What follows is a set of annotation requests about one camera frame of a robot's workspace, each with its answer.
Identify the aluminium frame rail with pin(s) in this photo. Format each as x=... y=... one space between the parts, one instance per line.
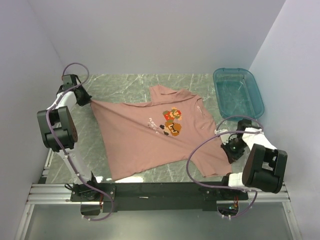
x=57 y=194

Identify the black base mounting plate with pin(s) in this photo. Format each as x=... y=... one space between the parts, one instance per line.
x=167 y=196

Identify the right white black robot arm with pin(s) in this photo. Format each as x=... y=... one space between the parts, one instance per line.
x=265 y=166

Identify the pink printed t shirt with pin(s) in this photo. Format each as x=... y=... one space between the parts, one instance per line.
x=173 y=126

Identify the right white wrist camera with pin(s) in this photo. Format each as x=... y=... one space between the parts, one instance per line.
x=223 y=134

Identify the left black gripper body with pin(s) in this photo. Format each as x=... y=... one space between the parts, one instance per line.
x=85 y=97

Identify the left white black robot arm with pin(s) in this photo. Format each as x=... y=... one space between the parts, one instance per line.
x=59 y=132

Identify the teal transparent plastic bin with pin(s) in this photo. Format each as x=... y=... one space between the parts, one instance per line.
x=237 y=93

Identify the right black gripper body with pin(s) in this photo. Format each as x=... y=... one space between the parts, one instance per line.
x=235 y=148

